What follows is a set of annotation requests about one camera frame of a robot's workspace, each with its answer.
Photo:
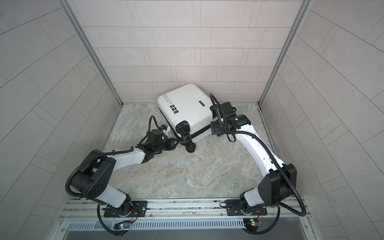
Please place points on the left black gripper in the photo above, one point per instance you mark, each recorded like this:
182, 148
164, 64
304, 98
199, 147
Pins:
170, 142

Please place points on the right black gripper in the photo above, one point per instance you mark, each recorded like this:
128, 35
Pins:
214, 126

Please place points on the black suitcase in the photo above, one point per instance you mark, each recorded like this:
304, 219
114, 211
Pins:
187, 109

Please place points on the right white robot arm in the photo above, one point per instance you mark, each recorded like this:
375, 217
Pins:
278, 186

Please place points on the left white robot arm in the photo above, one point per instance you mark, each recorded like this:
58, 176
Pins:
91, 178

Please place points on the left green circuit board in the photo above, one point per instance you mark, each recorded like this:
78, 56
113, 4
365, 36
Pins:
122, 225

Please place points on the green circuit board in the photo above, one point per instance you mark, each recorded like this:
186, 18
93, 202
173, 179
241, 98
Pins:
252, 225
122, 225

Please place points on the right green circuit board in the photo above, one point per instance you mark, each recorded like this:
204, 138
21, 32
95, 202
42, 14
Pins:
252, 225

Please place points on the aluminium mounting rail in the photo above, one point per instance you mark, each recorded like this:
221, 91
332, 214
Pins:
145, 209

